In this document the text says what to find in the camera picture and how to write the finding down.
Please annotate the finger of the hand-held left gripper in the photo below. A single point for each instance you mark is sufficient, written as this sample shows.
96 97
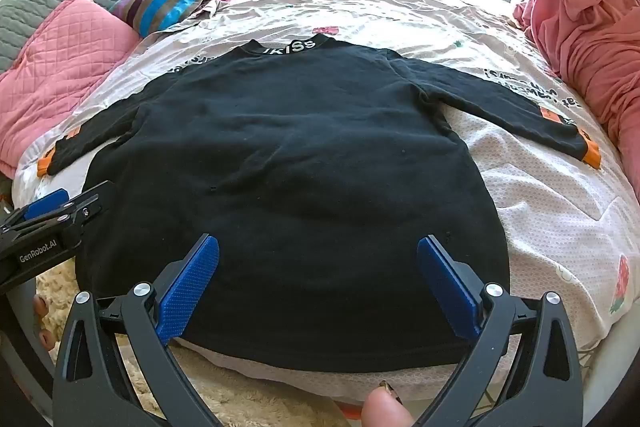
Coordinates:
90 204
47 203

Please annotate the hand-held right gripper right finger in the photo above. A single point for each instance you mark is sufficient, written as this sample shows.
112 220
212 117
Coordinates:
450 287

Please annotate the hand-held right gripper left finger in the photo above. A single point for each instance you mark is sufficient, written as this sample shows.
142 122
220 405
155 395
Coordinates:
190 287

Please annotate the black sweatshirt with orange cuffs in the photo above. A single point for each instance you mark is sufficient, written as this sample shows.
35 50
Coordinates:
300 157

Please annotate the person's left hand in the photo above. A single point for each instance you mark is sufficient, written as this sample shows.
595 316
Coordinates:
45 337

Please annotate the person's right hand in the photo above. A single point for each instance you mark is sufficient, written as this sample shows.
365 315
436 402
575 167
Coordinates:
382 412

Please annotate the beige fluffy rug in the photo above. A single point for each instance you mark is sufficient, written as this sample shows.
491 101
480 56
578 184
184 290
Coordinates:
225 402

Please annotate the strawberry print bedspread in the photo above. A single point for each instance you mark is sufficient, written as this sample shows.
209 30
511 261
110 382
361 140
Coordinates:
550 207

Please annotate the pink quilted pillow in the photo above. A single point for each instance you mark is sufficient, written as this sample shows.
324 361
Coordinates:
60 67

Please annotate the pink crumpled blanket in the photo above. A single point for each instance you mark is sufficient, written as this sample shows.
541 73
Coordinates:
590 32

